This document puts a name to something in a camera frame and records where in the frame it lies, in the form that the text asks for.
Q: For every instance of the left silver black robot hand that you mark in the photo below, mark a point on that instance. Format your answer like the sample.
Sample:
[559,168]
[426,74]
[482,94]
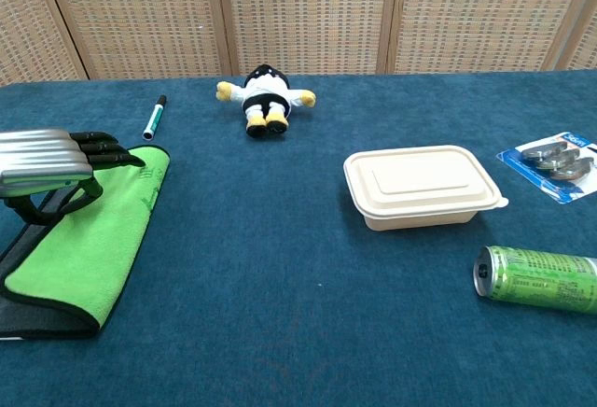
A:
[42,159]

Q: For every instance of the grey green cloth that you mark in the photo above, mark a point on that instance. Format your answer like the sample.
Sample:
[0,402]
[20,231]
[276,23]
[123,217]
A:
[88,239]

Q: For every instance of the white green marker pen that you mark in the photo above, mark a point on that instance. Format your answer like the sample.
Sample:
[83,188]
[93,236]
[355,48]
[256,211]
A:
[154,117]

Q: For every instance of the black white plush doll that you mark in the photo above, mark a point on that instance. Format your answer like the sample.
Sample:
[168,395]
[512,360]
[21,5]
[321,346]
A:
[266,99]

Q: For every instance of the blue carpet table mat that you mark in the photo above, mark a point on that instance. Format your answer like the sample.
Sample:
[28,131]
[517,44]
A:
[280,285]

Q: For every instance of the wicker folding screen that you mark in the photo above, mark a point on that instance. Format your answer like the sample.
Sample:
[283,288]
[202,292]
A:
[303,15]

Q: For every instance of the cream lidded food container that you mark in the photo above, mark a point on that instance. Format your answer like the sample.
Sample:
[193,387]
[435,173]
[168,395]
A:
[420,187]

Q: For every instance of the blue blister pack of clips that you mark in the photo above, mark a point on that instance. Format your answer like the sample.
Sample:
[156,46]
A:
[555,164]

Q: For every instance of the green drink can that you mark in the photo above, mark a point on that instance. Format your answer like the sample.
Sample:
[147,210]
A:
[541,281]

